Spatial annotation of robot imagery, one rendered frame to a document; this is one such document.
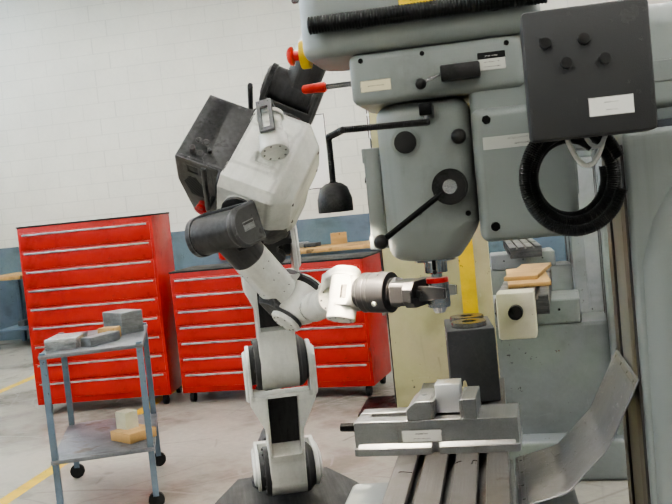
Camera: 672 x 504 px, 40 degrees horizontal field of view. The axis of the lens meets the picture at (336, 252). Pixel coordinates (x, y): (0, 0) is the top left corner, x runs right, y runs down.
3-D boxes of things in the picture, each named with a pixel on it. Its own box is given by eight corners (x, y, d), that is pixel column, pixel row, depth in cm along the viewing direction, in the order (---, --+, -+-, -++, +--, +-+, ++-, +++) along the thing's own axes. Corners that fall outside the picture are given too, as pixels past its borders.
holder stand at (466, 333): (453, 404, 231) (445, 326, 230) (449, 385, 253) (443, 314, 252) (501, 400, 230) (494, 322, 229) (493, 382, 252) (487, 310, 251)
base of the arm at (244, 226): (201, 272, 215) (176, 234, 210) (223, 240, 225) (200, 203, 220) (252, 261, 208) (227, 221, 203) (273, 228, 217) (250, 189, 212)
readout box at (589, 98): (531, 141, 148) (520, 11, 147) (529, 144, 157) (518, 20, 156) (660, 128, 145) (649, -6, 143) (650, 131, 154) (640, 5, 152)
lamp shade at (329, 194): (316, 213, 191) (313, 184, 190) (350, 210, 192) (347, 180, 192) (321, 213, 184) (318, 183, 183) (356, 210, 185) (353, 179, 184)
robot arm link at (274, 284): (272, 326, 231) (221, 273, 218) (299, 286, 236) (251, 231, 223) (302, 335, 223) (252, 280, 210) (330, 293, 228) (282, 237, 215)
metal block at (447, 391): (436, 413, 194) (434, 385, 193) (439, 406, 200) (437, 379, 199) (461, 412, 193) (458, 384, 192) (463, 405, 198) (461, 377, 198)
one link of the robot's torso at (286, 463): (253, 479, 276) (239, 337, 258) (319, 470, 278) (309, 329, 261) (257, 510, 261) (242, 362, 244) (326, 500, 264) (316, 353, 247)
